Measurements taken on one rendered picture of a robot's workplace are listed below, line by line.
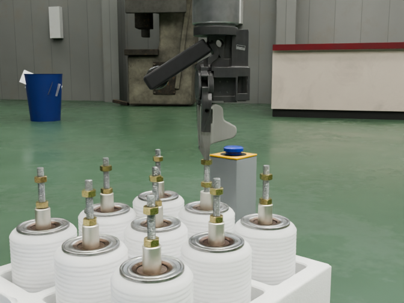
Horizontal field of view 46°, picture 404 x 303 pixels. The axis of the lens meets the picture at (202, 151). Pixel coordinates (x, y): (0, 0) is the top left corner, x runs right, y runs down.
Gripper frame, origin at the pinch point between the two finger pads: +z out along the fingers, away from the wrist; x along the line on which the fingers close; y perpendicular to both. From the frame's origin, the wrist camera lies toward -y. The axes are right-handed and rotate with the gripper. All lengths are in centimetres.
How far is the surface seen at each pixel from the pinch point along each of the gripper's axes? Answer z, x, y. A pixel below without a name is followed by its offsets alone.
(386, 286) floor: 35, 19, 44
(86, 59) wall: -38, 840, -129
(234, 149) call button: 2.3, 15.2, 8.2
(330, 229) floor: 35, 59, 46
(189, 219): 10.5, -3.4, -2.4
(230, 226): 12.2, -3.0, 4.5
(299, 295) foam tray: 18.3, -16.0, 12.3
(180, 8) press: -105, 622, 34
